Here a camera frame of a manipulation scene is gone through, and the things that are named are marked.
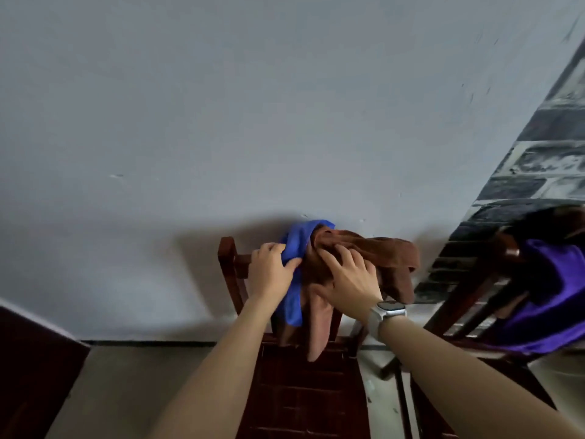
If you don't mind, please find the dark wooden furniture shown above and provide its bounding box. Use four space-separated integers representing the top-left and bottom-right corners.
0 298 90 439

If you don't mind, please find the dark red wooden chair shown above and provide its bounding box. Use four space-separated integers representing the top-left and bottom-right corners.
381 224 585 439
218 237 372 439

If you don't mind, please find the brown cloth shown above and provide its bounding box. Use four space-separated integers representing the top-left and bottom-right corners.
278 227 421 363

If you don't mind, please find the blue cloth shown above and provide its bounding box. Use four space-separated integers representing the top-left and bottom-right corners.
270 219 337 328

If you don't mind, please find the person's right forearm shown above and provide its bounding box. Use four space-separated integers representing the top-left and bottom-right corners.
378 315 585 439

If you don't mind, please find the person's left forearm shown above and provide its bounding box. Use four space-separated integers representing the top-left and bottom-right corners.
148 290 278 439

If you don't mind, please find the person's right hand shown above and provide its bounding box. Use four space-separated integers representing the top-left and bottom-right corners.
311 245 383 326

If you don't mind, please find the purple cloth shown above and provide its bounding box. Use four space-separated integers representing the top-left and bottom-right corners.
491 239 585 357

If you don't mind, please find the white smartwatch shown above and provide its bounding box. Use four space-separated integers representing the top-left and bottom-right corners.
367 301 408 343

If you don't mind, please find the person's left hand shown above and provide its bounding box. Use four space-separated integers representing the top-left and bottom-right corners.
247 242 303 302

